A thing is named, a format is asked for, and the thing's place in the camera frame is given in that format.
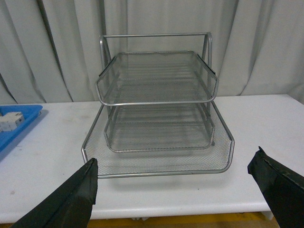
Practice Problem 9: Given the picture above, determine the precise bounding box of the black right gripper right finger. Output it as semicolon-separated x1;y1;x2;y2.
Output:
247;147;304;228

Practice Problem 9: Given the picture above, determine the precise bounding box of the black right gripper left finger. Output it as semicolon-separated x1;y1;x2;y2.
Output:
12;158;98;228

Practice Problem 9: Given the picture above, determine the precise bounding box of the silver mesh three-tier rack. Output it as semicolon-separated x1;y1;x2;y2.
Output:
82;32;235;179

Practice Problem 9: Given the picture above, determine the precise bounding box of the blue plastic tray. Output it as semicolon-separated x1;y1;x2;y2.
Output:
0;104;43;160

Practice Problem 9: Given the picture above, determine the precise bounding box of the white circuit breaker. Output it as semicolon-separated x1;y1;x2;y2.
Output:
0;112;25;132

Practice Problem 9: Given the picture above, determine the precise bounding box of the white curtain backdrop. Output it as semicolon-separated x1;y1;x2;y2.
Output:
0;0;304;104

